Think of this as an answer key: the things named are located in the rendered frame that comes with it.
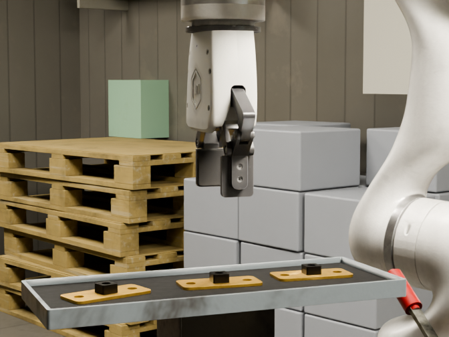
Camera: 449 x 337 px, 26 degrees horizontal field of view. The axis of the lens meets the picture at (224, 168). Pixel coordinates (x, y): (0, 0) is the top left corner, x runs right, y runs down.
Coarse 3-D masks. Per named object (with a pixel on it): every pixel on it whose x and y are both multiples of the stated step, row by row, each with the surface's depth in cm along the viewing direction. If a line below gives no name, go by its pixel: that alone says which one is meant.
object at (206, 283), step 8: (216, 272) 100; (224, 272) 99; (184, 280) 100; (192, 280) 100; (200, 280) 100; (208, 280) 100; (216, 280) 98; (224, 280) 99; (232, 280) 100; (240, 280) 100; (248, 280) 101; (256, 280) 100; (184, 288) 97; (192, 288) 97; (200, 288) 97; (208, 288) 97; (216, 288) 97
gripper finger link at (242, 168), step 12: (240, 132) 91; (252, 132) 91; (240, 144) 91; (228, 156) 93; (240, 156) 93; (252, 156) 94; (228, 168) 93; (240, 168) 93; (252, 168) 94; (228, 180) 93; (240, 180) 93; (252, 180) 94; (228, 192) 93; (240, 192) 94; (252, 192) 94
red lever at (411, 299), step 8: (392, 272) 108; (400, 272) 108; (408, 288) 106; (408, 296) 105; (416, 296) 105; (400, 304) 106; (408, 304) 104; (416, 304) 104; (408, 312) 105; (416, 312) 104; (416, 320) 103; (424, 320) 103; (424, 328) 102; (432, 328) 102; (424, 336) 102; (432, 336) 101
